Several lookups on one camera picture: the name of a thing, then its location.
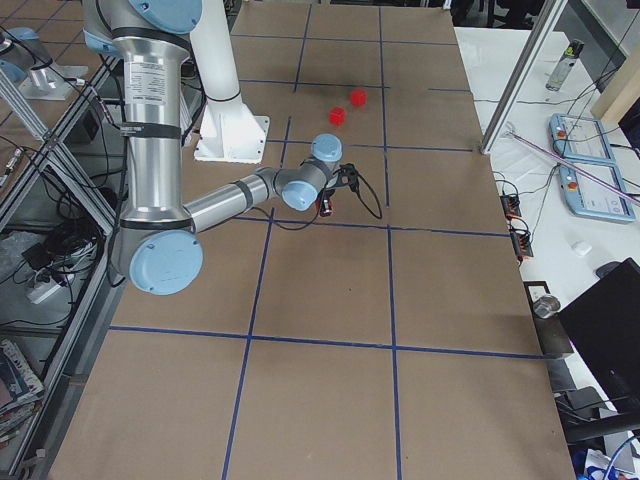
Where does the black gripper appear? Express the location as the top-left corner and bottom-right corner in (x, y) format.
(319, 188), (335, 216)

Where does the red block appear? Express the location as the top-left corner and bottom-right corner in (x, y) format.
(349, 88), (368, 107)
(328, 106), (347, 126)

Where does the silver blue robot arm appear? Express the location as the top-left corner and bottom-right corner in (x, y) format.
(83, 1), (342, 296)

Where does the metal cup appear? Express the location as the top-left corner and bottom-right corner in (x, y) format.
(532, 294), (561, 319)

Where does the lower blue teach pendant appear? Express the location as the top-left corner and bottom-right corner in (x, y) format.
(559, 162), (636, 223)

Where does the blue teach pendant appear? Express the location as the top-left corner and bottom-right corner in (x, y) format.
(559, 162), (636, 223)
(549, 113), (616, 163)

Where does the upper blue teach pendant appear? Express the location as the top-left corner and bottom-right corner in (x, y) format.
(549, 113), (616, 163)

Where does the black monitor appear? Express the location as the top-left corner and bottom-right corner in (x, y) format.
(559, 258), (639, 413)

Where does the stack of books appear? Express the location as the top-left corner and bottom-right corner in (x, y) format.
(1, 338), (45, 448)

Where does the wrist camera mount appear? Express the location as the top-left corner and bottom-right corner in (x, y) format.
(334, 163), (360, 194)

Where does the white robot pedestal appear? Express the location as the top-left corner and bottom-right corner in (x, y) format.
(190, 1), (270, 164)

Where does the aluminium frame post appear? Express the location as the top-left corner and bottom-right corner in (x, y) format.
(480, 0), (568, 155)

